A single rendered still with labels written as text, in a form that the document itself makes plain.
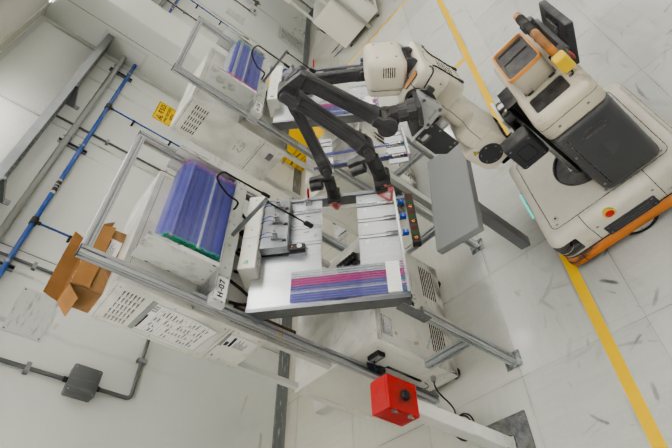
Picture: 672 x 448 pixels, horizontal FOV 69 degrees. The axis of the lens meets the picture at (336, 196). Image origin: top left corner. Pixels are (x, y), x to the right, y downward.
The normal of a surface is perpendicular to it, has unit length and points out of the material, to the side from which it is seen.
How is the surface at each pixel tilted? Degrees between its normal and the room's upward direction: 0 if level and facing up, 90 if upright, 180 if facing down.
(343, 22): 90
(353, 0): 90
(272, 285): 42
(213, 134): 90
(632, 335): 0
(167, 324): 88
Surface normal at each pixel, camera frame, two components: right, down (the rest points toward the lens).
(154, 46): 0.01, 0.66
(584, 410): -0.77, -0.47
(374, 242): -0.15, -0.74
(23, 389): 0.63, -0.59
